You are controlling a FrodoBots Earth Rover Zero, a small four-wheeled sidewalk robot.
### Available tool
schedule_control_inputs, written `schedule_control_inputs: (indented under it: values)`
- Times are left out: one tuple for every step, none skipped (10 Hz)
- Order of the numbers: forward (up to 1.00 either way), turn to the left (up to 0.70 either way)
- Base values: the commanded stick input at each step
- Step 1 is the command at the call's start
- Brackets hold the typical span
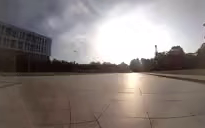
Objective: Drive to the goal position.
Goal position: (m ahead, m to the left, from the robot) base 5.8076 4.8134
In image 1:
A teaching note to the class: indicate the grey paved plaza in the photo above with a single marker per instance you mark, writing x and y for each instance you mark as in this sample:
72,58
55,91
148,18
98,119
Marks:
100,100

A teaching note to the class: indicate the row of trees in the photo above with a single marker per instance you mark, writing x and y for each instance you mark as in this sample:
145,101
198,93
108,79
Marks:
173,60

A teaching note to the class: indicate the large glass-fronted building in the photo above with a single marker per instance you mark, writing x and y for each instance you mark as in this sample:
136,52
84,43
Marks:
20,43

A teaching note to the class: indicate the grass strip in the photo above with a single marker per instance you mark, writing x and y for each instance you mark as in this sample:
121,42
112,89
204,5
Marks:
193,72

